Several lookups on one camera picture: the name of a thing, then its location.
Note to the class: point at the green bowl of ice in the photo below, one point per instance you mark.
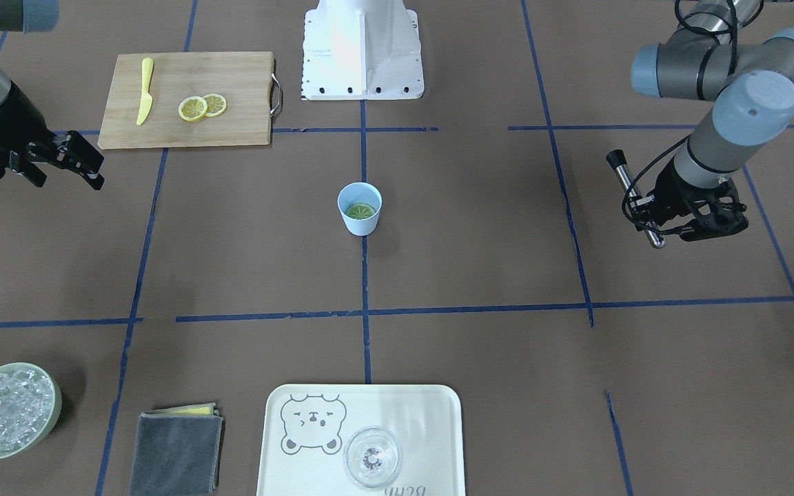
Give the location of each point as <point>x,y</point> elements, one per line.
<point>30,404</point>

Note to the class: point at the grey folded cloth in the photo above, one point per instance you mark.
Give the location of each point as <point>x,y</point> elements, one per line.
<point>177,451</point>

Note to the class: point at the steel muddler black tip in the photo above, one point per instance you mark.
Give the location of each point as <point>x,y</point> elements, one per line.
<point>618,163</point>

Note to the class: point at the yellow lemon slice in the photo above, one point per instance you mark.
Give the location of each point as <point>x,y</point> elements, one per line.
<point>192,109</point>
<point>216,105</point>
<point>360,211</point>

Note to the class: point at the wooden cutting board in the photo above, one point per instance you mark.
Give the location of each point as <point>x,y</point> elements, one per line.
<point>246,79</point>

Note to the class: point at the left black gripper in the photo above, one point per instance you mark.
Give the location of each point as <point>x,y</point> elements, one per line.
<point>673,186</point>

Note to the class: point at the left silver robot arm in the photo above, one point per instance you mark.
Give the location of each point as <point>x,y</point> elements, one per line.
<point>751,88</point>

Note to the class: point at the yellow plastic knife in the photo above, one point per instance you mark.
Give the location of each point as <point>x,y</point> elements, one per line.
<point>145,104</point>

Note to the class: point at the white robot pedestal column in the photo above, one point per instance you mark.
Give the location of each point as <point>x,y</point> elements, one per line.
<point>362,51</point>

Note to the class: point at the cream bear serving tray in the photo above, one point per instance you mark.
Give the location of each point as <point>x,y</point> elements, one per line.
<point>308,427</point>

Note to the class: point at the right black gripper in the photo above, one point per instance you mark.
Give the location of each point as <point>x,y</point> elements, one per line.
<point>3,128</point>

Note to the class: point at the light blue paper cup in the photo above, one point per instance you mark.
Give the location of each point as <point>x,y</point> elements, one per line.
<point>360,192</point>

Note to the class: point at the clear wine glass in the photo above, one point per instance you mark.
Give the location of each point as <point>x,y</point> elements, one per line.
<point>373,458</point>

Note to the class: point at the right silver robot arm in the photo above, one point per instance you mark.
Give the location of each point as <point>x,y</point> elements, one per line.
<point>26,16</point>

